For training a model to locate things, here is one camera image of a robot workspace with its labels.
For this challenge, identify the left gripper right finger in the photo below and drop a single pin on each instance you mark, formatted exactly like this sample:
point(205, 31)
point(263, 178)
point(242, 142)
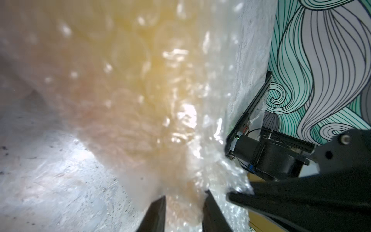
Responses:
point(213, 218)

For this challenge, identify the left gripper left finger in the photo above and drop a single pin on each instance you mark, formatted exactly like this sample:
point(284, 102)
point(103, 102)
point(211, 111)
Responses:
point(155, 217)

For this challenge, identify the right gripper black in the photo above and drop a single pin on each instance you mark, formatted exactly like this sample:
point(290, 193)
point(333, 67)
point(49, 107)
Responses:
point(338, 199)

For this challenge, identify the bubble wrap sheet of yellow glass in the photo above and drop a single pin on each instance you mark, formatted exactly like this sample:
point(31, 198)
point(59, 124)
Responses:
point(240, 52)

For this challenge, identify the yellow wine glass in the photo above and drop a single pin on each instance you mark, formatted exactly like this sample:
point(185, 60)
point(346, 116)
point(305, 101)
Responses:
point(135, 77)

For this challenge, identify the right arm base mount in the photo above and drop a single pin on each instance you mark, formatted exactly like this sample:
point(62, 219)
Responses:
point(263, 151)

